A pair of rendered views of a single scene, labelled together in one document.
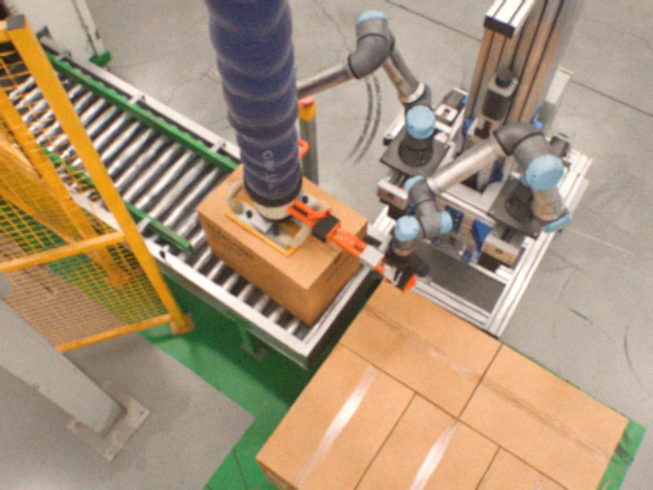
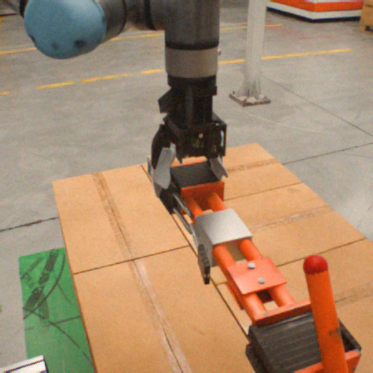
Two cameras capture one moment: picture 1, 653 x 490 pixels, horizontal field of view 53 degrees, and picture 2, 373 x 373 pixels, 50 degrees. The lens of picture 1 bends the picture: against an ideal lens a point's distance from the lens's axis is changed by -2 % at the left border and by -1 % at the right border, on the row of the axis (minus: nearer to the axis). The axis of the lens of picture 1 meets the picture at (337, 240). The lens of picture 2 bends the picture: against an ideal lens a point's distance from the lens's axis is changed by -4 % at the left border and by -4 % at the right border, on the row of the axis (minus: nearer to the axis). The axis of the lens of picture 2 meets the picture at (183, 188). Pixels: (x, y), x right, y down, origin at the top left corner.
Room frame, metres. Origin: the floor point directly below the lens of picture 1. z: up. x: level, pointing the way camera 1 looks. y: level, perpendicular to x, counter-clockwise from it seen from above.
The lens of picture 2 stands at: (1.56, 0.09, 1.46)
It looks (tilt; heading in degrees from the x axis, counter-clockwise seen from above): 33 degrees down; 214
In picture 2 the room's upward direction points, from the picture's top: straight up
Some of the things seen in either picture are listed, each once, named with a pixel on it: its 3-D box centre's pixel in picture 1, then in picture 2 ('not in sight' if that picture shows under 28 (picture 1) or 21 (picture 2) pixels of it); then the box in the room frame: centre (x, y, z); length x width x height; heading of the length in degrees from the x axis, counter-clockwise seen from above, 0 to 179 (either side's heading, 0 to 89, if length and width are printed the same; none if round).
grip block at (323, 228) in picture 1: (326, 227); (300, 350); (1.26, 0.05, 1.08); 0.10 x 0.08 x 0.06; 143
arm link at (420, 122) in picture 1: (419, 125); not in sight; (1.66, -0.32, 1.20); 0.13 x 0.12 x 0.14; 0
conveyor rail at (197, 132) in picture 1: (198, 139); not in sight; (2.13, 0.73, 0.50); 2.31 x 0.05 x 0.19; 56
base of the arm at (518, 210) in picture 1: (526, 198); not in sight; (1.39, -0.75, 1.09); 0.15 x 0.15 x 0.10
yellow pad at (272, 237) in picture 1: (262, 225); not in sight; (1.34, 0.30, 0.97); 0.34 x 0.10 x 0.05; 53
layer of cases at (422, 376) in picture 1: (438, 448); (214, 279); (0.57, -0.44, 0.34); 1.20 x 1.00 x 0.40; 56
